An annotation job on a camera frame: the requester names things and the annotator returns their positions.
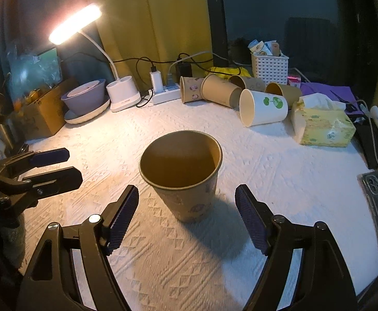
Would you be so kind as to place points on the clear phone case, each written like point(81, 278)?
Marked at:
point(376, 220)

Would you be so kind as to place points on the yellow curtain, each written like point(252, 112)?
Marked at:
point(150, 16)

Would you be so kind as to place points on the white charger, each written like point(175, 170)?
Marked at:
point(156, 82)

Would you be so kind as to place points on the small pink box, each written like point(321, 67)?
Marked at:
point(294, 78)

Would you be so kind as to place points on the black vertical post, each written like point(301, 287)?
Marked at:
point(216, 13)

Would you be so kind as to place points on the clear plastic bag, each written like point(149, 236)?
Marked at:
point(30, 68)

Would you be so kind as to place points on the black charger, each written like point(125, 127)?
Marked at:
point(184, 69)

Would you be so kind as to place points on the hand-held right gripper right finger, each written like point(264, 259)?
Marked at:
point(249, 220)

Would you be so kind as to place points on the brown printed paper cup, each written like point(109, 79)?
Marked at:
point(194, 90)
point(189, 201)

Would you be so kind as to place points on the purple cloth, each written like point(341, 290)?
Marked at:
point(325, 90)

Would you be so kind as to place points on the white textured tablecloth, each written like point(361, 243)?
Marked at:
point(273, 175)

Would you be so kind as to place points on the bunch of small sachets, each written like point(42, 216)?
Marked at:
point(260, 48)

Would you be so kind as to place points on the white plastic basket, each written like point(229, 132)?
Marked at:
point(270, 69)

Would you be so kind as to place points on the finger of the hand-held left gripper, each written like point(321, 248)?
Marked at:
point(49, 156)
point(59, 179)

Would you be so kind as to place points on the white cup with green print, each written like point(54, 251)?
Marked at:
point(270, 110)

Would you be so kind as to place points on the cardboard box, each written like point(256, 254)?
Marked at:
point(43, 116)

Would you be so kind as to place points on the white power strip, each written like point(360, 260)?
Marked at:
point(166, 95)

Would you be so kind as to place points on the purple bowl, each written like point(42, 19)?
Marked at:
point(85, 98)

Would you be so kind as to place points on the black pouch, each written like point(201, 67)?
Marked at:
point(367, 145)

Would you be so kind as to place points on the yellow cloth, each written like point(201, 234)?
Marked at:
point(227, 70)

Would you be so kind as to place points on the white desk lamp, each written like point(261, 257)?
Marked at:
point(121, 90)

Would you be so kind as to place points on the dark fuzzy object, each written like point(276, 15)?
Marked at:
point(239, 47)

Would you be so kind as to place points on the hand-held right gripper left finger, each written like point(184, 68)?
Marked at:
point(124, 220)

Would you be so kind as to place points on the white plate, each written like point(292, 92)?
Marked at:
point(88, 116)

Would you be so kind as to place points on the yellow tissue box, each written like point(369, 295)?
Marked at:
point(325, 129)

